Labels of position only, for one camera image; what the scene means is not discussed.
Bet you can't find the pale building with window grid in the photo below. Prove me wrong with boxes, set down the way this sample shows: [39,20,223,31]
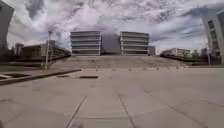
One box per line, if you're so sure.
[201,9,224,64]

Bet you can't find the raised concrete platform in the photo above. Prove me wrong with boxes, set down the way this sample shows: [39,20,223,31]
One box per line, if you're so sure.
[0,68,83,87]

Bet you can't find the grey concrete slab plaza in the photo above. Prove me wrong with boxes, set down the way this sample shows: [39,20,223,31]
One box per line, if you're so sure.
[0,67,224,128]

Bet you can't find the small pale building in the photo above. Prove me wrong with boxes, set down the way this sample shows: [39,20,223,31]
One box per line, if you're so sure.
[148,45,157,56]

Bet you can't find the low pale distant building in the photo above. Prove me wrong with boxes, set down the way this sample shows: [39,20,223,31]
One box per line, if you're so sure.
[160,47,193,58]

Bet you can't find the low building with slanted roof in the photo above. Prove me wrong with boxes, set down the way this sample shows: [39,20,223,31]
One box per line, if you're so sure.
[13,40,72,62]

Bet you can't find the row of small bollards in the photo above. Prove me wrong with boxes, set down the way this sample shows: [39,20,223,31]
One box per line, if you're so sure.
[94,65,189,72]

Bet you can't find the pale pole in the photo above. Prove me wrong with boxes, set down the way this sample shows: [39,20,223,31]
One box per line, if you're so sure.
[44,30,53,70]

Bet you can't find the thin pole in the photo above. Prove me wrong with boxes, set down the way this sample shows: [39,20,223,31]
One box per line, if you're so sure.
[205,43,212,66]

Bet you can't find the wide concrete stairs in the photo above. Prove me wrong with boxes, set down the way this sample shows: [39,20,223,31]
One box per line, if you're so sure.
[49,54,188,70]

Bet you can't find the dark building with window rows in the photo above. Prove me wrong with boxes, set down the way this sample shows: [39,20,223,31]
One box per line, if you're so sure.
[0,0,16,51]

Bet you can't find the dark ground grate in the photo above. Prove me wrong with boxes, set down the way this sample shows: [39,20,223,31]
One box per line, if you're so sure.
[55,74,72,79]
[78,75,100,80]

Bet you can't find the twin-block building with balconies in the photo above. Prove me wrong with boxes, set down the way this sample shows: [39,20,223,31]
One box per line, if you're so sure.
[69,30,150,57]

